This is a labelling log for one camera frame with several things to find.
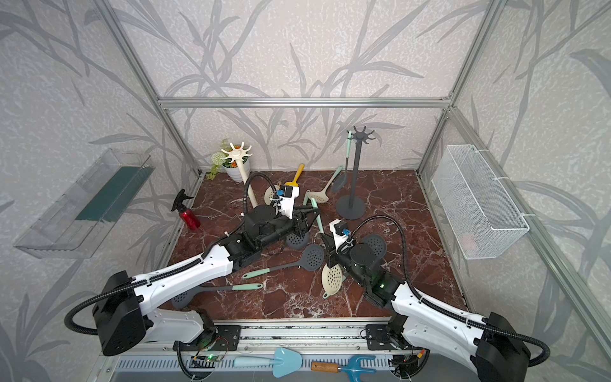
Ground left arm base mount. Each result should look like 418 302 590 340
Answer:
181 325 242 353

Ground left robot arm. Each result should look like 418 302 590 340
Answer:
92 205 320 357

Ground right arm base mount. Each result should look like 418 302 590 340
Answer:
360 324 423 354

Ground light blue garden trowel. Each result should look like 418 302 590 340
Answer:
233 348 303 378

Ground grey skimmer green handle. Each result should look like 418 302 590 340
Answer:
242 244 325 279
330 131 354 194

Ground large cream skimmer green handle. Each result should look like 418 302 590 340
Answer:
316 216 345 299

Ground dark grey utensil rack stand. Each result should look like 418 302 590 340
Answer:
336 126 376 221

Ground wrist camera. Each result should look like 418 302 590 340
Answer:
329 219 351 252
275 184 300 220

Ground grey skimmer near right arm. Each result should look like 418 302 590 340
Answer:
362 234 387 259

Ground potted artificial plant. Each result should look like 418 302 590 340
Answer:
205 138 243 182

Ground cream utensil rack stand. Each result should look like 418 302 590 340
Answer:
221 143 258 208

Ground red spray bottle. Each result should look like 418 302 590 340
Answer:
171 189 200 231

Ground clear plastic wall shelf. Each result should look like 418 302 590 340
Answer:
14 149 155 259

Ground cream skimmer leaning on rack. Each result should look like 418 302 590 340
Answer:
264 185 278 205

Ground yellow toy shovel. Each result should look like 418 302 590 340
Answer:
285 163 305 187

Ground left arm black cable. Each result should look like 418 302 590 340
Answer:
64 171 278 336

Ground white wire mesh basket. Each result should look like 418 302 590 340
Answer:
432 144 530 259

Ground grey skimmer front left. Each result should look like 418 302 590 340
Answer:
171 283 263 310

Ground blue garden fork wooden handle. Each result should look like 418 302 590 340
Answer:
310 355 376 382

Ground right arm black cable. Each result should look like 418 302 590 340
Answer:
350 214 551 369

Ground grey skimmer centre upright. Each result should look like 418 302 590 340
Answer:
285 190 311 251

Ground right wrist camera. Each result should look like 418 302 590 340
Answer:
329 219 351 252

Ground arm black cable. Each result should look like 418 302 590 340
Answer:
64 171 278 336
350 214 551 369

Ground small cream skimmer green handle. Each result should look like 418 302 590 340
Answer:
303 165 344 205

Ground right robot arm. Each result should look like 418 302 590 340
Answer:
322 234 537 381

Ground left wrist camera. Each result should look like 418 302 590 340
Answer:
275 184 300 220

